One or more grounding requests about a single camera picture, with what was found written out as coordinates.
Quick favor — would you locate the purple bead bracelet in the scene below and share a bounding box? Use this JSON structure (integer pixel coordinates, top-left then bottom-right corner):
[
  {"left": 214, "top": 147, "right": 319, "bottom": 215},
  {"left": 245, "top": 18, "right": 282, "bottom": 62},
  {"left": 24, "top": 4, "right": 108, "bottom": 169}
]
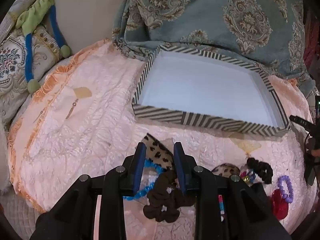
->
[{"left": 277, "top": 175, "right": 293, "bottom": 203}]

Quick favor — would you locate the striped cardboard box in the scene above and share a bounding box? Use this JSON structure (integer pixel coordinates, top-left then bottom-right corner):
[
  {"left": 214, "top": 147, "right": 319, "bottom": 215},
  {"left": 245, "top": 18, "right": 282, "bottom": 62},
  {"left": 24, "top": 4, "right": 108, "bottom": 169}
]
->
[{"left": 132, "top": 44, "right": 292, "bottom": 137}]

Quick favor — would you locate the red cloth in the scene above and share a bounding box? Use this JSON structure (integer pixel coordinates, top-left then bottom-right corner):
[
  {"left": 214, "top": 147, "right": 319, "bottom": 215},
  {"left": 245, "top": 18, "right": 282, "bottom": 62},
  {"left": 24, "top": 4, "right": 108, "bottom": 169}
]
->
[{"left": 304, "top": 12, "right": 320, "bottom": 73}]

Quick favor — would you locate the teal patterned cushion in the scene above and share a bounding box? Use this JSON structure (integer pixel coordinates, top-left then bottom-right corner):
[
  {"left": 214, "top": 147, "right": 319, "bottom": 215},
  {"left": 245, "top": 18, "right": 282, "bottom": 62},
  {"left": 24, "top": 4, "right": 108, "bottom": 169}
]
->
[{"left": 112, "top": 0, "right": 317, "bottom": 98}]

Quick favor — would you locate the white quilted bedding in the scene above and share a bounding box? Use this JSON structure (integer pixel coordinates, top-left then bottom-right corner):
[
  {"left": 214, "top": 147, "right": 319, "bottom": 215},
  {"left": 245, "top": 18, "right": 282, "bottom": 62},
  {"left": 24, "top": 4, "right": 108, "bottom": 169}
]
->
[{"left": 0, "top": 192, "right": 40, "bottom": 240}]

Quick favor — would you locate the green and blue plush toy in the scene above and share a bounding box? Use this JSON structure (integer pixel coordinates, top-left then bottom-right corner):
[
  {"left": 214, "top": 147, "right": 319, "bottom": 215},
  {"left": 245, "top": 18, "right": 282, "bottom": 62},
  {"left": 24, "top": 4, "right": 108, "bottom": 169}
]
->
[{"left": 15, "top": 0, "right": 72, "bottom": 94}]

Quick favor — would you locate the brown scrunchie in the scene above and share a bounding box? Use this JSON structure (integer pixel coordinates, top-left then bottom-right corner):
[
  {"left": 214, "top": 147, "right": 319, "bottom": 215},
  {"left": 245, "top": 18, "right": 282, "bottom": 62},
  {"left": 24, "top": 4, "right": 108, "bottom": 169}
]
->
[{"left": 143, "top": 171, "right": 197, "bottom": 222}]

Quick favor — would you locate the floral embroidered cushion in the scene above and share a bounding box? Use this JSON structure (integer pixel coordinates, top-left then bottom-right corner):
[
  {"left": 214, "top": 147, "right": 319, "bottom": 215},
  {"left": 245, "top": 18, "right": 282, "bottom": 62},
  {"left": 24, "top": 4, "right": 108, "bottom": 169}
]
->
[{"left": 0, "top": 26, "right": 62, "bottom": 123}]

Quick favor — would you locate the red bow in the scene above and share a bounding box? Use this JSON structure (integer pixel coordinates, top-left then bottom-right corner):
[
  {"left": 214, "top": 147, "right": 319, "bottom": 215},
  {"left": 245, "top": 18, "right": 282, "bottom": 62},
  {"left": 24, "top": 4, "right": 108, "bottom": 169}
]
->
[{"left": 271, "top": 189, "right": 290, "bottom": 220}]

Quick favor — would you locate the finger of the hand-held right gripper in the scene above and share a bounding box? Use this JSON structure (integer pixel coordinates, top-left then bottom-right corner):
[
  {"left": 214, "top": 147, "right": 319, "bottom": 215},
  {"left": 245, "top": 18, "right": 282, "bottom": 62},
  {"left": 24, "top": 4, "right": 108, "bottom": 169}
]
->
[{"left": 289, "top": 115, "right": 314, "bottom": 132}]

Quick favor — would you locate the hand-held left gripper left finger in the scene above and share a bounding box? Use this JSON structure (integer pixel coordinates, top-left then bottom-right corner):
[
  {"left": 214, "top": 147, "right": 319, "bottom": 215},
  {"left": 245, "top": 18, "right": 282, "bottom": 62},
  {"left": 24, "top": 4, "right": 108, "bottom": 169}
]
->
[{"left": 30, "top": 142, "right": 148, "bottom": 240}]

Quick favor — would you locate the blue bead bracelet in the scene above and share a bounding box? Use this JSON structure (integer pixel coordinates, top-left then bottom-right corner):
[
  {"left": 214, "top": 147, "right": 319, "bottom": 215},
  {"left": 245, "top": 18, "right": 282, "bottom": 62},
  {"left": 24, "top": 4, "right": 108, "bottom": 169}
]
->
[{"left": 123, "top": 160, "right": 164, "bottom": 202}]

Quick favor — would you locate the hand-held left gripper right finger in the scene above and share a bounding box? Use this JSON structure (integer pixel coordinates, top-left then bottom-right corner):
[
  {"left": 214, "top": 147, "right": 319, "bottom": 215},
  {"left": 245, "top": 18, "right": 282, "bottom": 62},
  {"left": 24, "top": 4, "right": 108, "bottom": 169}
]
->
[{"left": 173, "top": 141, "right": 293, "bottom": 240}]

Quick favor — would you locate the black scrunchie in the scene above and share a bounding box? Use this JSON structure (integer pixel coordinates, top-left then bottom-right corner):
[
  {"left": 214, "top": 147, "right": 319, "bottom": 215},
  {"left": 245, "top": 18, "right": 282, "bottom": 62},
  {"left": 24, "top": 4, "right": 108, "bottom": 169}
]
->
[{"left": 246, "top": 157, "right": 273, "bottom": 184}]

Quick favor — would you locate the pink quilted bed cover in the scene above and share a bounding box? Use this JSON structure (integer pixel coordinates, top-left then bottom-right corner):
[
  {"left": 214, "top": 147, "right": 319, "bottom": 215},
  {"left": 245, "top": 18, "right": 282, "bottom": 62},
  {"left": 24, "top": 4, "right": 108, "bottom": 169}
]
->
[{"left": 7, "top": 39, "right": 315, "bottom": 240}]

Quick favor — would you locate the multicoloured bead bracelet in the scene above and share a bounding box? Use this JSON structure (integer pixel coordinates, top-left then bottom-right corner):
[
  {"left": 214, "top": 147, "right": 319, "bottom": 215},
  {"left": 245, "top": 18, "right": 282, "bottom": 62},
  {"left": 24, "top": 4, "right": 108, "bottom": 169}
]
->
[{"left": 239, "top": 166, "right": 257, "bottom": 184}]

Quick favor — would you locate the leopard print bow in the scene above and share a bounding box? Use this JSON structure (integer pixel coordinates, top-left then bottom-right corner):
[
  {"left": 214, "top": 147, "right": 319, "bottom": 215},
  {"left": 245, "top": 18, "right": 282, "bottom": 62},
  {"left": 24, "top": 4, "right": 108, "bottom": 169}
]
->
[{"left": 144, "top": 133, "right": 241, "bottom": 178}]

